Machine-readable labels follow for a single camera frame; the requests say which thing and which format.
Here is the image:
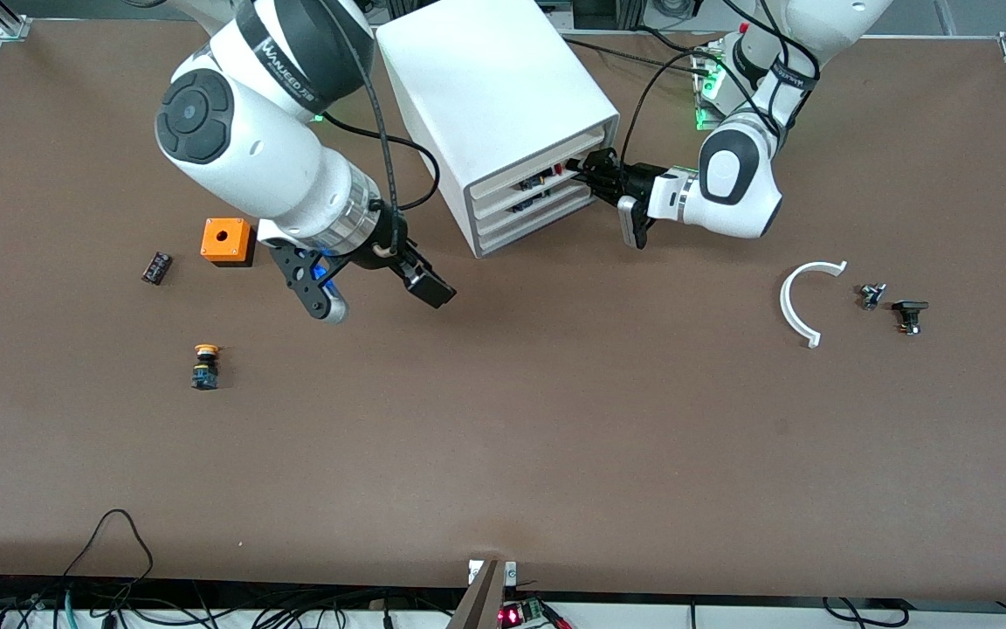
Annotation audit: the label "red push button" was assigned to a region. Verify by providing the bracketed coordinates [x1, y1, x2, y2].
[517, 162, 568, 193]

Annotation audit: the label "white cabinet drawer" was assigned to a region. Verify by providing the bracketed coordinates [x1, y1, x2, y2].
[474, 166, 600, 237]
[477, 185, 598, 256]
[466, 125, 606, 200]
[471, 147, 602, 219]

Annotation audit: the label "white drawer cabinet shell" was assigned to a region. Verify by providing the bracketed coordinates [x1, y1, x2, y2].
[376, 0, 620, 259]

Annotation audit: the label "yellow push button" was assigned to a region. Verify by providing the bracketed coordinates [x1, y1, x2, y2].
[191, 343, 221, 391]

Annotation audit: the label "orange box with hole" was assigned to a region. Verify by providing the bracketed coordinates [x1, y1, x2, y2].
[200, 218, 258, 268]

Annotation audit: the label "white curved plastic arc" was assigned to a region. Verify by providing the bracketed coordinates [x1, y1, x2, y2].
[780, 260, 848, 349]

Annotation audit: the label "circuit board with red light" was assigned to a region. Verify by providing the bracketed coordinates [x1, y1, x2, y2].
[498, 598, 575, 629]

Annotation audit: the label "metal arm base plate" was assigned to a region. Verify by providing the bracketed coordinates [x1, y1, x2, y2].
[692, 39, 735, 134]

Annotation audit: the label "black cable behind cabinet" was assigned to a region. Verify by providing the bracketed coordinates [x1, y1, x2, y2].
[559, 24, 715, 78]

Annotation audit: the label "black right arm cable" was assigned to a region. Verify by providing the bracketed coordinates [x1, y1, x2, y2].
[315, 0, 441, 259]

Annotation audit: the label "thin black cable loop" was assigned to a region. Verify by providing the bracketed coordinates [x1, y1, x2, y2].
[60, 508, 155, 582]

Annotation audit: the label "tangled black cables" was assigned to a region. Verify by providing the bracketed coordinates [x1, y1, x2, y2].
[0, 572, 469, 629]

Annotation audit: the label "black cable coil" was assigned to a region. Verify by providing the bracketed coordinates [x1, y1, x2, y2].
[820, 596, 907, 629]

